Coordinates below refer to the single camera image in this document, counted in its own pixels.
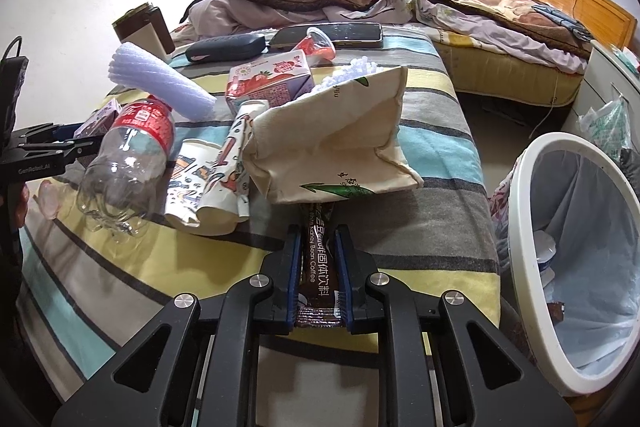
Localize brown coffee sachet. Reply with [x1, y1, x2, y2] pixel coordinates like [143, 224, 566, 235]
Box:
[295, 201, 347, 329]

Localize hanging clear plastic bag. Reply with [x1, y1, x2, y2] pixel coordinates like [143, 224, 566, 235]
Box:
[579, 96, 633, 168]

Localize white round trash bin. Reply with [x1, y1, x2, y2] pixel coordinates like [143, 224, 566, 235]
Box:
[492, 132, 640, 398]

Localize white cable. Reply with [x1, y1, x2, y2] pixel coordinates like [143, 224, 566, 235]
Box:
[529, 93, 557, 138]

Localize clear bottle with red label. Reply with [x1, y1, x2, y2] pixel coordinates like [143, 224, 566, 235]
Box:
[77, 96, 177, 240]

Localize printed paper cup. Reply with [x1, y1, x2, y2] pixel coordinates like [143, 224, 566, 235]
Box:
[164, 138, 223, 229]
[200, 101, 268, 235]

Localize cream canvas tote bag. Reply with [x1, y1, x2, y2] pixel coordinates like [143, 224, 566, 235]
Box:
[241, 66, 425, 206]

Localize striped blanket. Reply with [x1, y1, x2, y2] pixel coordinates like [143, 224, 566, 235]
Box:
[15, 27, 501, 408]

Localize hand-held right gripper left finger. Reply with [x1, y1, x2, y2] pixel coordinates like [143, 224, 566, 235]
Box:
[52, 226, 306, 427]

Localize black glasses case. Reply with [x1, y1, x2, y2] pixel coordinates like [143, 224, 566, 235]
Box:
[185, 33, 266, 64]

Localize brown and cream box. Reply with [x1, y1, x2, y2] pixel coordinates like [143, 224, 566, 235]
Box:
[111, 2, 176, 62]

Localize wooden headboard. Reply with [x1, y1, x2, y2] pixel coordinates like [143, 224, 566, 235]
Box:
[500, 0, 638, 48]

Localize white foam net sleeve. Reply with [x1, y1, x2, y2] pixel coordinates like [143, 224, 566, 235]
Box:
[109, 43, 218, 120]
[315, 56, 382, 92]

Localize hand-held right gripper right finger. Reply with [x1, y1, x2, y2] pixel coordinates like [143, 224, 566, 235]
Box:
[333, 224, 591, 427]

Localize small printed carton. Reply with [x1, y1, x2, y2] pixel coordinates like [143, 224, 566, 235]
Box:
[74, 98, 122, 140]

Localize lilac quilt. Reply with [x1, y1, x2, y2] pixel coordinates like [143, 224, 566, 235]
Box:
[187, 0, 588, 74]

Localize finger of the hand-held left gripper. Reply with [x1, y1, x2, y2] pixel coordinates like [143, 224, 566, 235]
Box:
[14, 121, 84, 146]
[11, 135, 107, 161]

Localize black smartphone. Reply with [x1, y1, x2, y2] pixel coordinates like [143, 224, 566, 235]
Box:
[270, 23, 383, 50]

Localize yellow bed mattress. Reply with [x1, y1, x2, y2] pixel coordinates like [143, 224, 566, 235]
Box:
[432, 34, 584, 108]

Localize strawberry milk carton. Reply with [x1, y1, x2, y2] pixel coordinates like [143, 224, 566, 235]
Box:
[225, 49, 316, 115]

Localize white bedside cabinet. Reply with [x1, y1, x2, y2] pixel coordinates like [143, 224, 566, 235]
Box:
[560, 39, 640, 148]

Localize person's left hand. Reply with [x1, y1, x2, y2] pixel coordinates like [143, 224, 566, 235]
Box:
[11, 184, 32, 230]

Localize blue cloth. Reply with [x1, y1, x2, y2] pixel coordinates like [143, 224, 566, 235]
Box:
[531, 3, 594, 40]

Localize red jelly cup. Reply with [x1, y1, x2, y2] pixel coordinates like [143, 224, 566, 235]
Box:
[292, 27, 337, 68]

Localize clear plastic bin liner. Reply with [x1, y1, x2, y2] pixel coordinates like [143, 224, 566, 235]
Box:
[529, 146, 640, 378]

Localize clear pink plastic cup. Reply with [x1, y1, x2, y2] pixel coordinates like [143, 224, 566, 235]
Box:
[34, 179, 63, 220]

